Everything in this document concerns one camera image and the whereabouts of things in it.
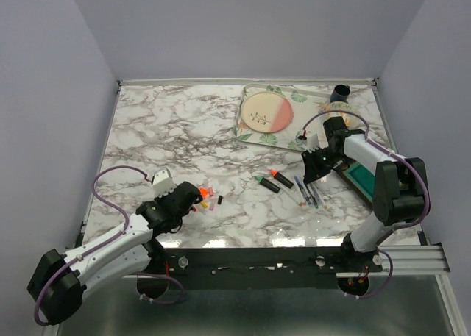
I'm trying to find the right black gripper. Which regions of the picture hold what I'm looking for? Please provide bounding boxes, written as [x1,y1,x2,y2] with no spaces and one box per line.
[300,146,346,185]

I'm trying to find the orange highlighter cap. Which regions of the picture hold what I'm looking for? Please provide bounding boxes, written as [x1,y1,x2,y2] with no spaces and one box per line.
[199,187,208,198]

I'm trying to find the orange highlighter black body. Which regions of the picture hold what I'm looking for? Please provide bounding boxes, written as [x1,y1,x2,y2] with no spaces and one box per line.
[269,169,294,189]

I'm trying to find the red capped white pen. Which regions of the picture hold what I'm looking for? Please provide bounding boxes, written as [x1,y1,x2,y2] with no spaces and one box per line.
[292,175,308,206]

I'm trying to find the pink capped white pen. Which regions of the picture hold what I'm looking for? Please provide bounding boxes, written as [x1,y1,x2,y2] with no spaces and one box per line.
[281,187,305,206]

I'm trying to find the yellow capped marker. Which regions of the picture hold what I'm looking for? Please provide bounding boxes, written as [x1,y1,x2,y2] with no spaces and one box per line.
[314,185,328,209]

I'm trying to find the green highlighter black body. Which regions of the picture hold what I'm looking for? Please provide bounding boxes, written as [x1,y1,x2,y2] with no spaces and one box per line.
[254,176,280,193]

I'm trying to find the blue pen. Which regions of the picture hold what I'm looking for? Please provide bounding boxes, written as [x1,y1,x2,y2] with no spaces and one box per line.
[297,182,312,205]

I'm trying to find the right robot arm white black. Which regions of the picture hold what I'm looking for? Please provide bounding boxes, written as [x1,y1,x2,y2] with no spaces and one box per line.
[296,116,431,271]

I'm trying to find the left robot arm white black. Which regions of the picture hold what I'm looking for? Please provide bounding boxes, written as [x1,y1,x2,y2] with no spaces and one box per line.
[26,182,203,326]

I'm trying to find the dark framed teal tray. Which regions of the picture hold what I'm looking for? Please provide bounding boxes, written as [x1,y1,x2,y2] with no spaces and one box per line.
[334,162,375,209]

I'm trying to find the floral ceramic bowl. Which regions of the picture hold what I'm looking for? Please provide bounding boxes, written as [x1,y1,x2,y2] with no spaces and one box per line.
[326,101,359,129]

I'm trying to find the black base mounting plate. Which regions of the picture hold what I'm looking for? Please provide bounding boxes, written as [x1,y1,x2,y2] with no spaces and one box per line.
[166,246,383,290]

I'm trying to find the floral rectangular tray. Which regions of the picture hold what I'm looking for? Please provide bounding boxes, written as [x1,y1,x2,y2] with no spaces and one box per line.
[233,83,330,152]

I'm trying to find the dark blue cup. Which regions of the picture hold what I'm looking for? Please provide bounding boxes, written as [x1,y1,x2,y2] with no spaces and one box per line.
[330,85,350,103]

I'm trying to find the cream and pink plate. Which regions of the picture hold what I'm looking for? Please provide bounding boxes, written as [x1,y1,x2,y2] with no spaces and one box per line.
[240,91,294,133]

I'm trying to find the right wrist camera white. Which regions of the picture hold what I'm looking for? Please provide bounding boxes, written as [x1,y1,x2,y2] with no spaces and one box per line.
[296,131,319,152]

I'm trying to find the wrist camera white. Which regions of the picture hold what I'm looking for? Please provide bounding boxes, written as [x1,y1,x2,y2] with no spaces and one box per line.
[151,168,177,198]
[296,131,319,152]

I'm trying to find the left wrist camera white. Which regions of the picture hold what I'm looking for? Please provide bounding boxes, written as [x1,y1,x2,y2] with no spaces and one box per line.
[151,168,177,198]

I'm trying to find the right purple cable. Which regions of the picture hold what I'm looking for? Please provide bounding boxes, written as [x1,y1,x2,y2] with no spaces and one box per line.
[302,110,431,300]

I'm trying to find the aluminium front rail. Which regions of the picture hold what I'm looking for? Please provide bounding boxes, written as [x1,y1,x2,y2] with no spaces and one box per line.
[60,244,452,278]

